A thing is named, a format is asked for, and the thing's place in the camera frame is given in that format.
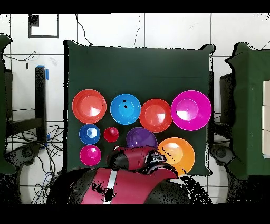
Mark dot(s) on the large pink bowl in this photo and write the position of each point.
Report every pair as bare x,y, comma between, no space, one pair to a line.
198,122

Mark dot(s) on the black stand post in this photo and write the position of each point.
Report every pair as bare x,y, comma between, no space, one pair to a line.
40,95

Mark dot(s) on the red-orange bowl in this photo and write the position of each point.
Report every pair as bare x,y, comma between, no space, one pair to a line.
147,122
82,114

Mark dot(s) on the red cup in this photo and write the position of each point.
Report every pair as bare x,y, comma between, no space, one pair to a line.
111,135

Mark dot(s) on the white box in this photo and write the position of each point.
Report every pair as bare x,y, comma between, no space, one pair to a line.
266,118
266,143
266,93

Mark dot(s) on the green cloth neighbouring table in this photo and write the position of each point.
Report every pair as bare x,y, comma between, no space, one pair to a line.
3,105
249,105

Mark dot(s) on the small pink bowl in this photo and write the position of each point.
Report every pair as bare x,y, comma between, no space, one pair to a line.
86,158

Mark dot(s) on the black square floor frame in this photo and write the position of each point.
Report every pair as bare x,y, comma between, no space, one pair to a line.
33,21

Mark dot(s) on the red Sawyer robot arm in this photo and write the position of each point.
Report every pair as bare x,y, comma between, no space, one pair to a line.
130,186

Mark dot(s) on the light blue bowl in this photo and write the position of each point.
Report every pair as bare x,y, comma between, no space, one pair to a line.
130,116

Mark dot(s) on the dark green table cloth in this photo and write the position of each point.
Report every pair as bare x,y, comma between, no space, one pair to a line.
137,69

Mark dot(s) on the small dark blue bowl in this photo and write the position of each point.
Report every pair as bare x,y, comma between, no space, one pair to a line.
84,135

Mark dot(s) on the large orange bowl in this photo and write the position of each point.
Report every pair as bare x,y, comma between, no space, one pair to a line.
181,152

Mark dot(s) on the purple bowl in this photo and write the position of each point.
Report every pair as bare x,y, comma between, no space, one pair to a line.
139,137

